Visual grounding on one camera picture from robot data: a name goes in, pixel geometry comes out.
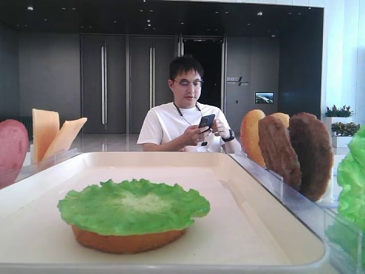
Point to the bread slice under lettuce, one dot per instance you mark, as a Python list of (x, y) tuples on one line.
[(130, 244)]

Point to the long clear rail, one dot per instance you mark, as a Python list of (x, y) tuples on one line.
[(344, 238), (34, 164)]

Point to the long clear right rail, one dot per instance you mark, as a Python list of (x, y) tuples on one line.
[(344, 238)]

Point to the light brown meat patty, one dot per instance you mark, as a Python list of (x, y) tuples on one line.
[(277, 151)]

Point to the wall mounted screen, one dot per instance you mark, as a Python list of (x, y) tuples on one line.
[(264, 97)]

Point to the black smartphone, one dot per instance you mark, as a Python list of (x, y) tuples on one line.
[(207, 121)]

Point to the right golden bun slice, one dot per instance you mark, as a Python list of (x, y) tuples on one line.
[(283, 117)]

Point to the potted plants in white planters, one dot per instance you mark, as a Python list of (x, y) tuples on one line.
[(341, 125)]

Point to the golden bun slice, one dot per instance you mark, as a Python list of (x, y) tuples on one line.
[(283, 117), (250, 137)]

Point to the green lettuce leaf on tray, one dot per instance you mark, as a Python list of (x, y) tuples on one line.
[(133, 207)]

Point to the dark brown meat patty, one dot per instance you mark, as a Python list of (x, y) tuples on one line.
[(311, 141)]

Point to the seated man in white shirt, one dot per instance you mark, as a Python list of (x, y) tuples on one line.
[(174, 126)]

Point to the upright green lettuce leaf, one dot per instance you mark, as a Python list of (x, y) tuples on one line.
[(350, 176)]

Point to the long clear left rail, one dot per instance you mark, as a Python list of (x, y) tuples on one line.
[(34, 164)]

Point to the left golden bun slice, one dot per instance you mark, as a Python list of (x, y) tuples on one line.
[(250, 137)]

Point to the cream rectangular tray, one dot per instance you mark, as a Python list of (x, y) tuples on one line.
[(247, 230)]

